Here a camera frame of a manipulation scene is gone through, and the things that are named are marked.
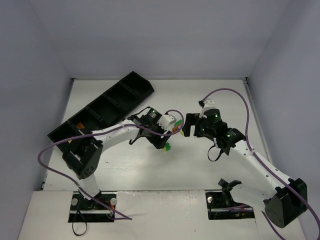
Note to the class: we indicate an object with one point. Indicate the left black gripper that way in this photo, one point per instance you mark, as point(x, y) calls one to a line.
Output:
point(161, 139)

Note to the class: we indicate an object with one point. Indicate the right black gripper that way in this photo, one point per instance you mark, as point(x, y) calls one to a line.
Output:
point(189, 125)

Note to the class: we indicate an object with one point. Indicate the lime and green lego stack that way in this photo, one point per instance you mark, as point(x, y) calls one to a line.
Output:
point(166, 147)

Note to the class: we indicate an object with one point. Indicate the brown purple lime lego stack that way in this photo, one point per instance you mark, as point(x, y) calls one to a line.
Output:
point(177, 129)

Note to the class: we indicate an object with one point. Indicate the brown lego plate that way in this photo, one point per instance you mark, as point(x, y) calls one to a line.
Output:
point(80, 126)

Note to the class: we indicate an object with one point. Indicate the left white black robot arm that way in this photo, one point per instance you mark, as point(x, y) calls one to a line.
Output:
point(83, 155)

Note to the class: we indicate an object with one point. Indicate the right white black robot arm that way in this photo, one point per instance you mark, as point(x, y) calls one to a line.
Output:
point(281, 198)

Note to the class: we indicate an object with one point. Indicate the black five-compartment sorting tray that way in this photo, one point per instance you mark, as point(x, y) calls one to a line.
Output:
point(107, 109)

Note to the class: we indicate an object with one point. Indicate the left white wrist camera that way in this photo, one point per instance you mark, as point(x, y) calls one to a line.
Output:
point(166, 121)

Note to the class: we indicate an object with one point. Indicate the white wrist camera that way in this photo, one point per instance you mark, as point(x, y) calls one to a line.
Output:
point(166, 121)
point(206, 105)

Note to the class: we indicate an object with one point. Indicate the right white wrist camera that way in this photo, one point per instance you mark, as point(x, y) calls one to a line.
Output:
point(206, 105)

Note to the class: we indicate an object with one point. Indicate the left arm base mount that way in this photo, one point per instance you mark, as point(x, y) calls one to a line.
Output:
point(83, 210)

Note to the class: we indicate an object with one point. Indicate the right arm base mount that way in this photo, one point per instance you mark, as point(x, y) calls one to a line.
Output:
point(221, 206)

